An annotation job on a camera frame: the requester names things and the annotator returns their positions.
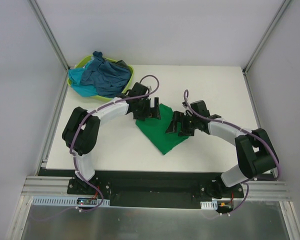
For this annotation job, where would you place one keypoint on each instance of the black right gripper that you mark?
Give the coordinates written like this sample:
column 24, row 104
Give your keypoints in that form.
column 184, row 123

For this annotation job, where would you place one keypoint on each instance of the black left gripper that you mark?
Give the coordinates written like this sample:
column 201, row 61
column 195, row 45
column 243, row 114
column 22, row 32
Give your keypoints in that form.
column 145, row 109

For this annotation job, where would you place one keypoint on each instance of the green t shirt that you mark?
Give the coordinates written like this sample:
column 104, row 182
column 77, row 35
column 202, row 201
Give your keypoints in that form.
column 155, row 130

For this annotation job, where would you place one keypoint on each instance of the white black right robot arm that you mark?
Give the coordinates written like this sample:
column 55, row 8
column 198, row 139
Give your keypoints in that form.
column 254, row 150

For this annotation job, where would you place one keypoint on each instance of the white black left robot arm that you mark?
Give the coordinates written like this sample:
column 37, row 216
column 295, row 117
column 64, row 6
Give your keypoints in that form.
column 81, row 131

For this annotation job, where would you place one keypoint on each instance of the dark blue t shirt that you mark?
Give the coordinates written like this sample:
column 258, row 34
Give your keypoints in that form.
column 108, row 79

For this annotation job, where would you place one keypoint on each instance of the grey t shirt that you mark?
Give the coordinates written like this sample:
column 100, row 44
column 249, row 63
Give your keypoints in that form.
column 122, row 64

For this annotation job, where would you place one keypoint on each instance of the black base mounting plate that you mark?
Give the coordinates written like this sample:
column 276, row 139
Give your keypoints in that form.
column 149, row 179

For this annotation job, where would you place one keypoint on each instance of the lime green plastic basin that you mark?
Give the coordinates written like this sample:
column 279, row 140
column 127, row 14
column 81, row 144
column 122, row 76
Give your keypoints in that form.
column 100, row 77

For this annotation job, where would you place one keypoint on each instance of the teal t shirt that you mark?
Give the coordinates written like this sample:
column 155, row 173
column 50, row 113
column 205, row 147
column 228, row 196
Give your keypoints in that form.
column 75, row 76

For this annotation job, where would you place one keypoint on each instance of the right white slotted cable duct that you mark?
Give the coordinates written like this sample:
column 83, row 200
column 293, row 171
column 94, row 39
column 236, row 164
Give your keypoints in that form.
column 209, row 205

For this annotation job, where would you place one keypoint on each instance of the white slotted cable duct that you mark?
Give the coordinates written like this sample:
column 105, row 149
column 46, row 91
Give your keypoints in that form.
column 209, row 205
column 69, row 201

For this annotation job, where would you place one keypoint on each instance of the left aluminium frame post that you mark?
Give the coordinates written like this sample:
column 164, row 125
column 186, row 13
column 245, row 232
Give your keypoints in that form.
column 48, row 33

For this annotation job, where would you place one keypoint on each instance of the aluminium frame post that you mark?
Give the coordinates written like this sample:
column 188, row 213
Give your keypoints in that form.
column 48, row 33
column 283, row 7

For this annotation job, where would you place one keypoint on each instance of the right aluminium frame post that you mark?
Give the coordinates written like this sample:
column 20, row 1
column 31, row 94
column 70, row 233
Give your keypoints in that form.
column 283, row 7

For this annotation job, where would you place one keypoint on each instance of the left white slotted cable duct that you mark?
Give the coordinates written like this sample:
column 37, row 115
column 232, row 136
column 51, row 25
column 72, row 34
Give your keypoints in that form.
column 69, row 201

